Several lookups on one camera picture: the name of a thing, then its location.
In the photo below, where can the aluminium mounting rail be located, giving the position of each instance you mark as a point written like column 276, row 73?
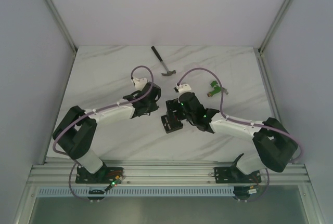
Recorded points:
column 55, row 172

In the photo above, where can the right aluminium frame post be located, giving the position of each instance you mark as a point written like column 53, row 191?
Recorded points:
column 275, row 24

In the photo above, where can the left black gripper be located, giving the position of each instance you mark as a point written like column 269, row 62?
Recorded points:
column 152, row 96

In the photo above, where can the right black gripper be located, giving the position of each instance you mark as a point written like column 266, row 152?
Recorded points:
column 172, row 105

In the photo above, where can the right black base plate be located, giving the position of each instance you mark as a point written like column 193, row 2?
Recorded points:
column 230, row 175

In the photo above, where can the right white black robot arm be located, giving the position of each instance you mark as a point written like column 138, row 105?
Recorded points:
column 274, row 147

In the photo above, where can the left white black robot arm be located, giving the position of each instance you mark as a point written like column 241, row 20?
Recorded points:
column 76, row 131

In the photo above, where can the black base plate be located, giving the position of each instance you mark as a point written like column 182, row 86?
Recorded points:
column 230, row 175
column 104, row 175

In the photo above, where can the grey slotted cable duct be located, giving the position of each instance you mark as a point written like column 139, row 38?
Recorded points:
column 173, row 191

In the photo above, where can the aluminium frame post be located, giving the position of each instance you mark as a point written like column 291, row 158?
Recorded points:
column 61, row 25
column 275, row 24

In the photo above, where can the left aluminium frame post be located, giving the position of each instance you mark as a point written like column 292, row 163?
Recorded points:
column 61, row 25

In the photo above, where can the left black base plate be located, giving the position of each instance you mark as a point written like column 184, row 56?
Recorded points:
column 104, row 175

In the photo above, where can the claw hammer black handle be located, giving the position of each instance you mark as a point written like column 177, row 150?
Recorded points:
column 167, row 71

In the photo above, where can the black fuse box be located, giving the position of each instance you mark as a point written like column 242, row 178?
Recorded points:
column 171, row 124

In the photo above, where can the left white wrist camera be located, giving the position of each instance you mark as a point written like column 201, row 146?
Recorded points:
column 139, row 83

